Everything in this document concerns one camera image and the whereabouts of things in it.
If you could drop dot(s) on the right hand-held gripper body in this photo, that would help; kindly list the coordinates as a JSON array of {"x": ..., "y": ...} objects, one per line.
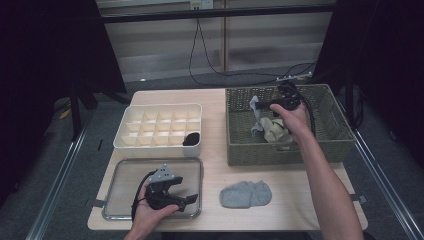
[{"x": 289, "y": 96}]

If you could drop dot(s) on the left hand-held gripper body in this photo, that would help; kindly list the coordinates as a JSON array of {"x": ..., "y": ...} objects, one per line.
[{"x": 158, "y": 196}]

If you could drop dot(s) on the grey sock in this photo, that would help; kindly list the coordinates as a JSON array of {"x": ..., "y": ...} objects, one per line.
[
  {"x": 243, "y": 195},
  {"x": 256, "y": 115}
]

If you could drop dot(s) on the white divided storage box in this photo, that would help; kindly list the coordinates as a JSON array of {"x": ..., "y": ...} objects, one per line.
[{"x": 160, "y": 151}]

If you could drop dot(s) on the clear box lid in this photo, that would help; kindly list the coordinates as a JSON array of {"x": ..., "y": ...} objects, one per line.
[{"x": 123, "y": 186}]

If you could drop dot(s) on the green woven basket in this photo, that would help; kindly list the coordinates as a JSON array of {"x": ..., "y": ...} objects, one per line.
[{"x": 330, "y": 110}]

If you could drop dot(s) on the person's left hand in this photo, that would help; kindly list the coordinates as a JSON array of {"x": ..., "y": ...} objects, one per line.
[{"x": 146, "y": 216}]

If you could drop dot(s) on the person's right hand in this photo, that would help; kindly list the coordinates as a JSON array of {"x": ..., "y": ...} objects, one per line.
[{"x": 293, "y": 121}]

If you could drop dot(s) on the grey tape piece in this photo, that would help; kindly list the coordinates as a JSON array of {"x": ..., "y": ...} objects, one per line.
[
  {"x": 361, "y": 199},
  {"x": 99, "y": 203}
]

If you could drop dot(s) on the black horizontal bar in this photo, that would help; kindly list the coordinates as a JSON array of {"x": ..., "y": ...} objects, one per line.
[{"x": 233, "y": 12}]

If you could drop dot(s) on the black curtain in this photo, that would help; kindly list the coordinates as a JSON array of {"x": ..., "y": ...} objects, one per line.
[
  {"x": 50, "y": 50},
  {"x": 383, "y": 50}
]

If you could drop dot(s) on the yellow floor scrap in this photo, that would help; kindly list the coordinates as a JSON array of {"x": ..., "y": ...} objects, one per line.
[{"x": 65, "y": 114}]

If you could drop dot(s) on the metal floor rail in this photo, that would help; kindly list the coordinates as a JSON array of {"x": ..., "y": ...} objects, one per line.
[
  {"x": 383, "y": 186},
  {"x": 56, "y": 190}
]

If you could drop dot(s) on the white wall socket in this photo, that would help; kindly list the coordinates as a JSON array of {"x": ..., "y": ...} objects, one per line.
[{"x": 206, "y": 4}]

